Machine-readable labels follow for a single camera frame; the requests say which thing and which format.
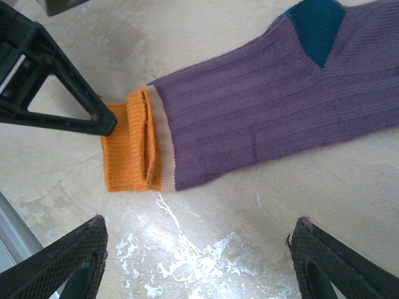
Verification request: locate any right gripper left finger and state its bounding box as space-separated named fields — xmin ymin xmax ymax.
xmin=0 ymin=214 xmax=110 ymax=299

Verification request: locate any aluminium mounting rail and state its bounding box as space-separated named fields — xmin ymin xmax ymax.
xmin=0 ymin=190 xmax=44 ymax=275

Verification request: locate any purple sock orange cuff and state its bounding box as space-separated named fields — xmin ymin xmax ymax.
xmin=126 ymin=0 xmax=399 ymax=192
xmin=101 ymin=81 xmax=163 ymax=194

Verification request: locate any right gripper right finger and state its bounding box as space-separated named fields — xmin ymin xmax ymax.
xmin=285 ymin=216 xmax=399 ymax=299

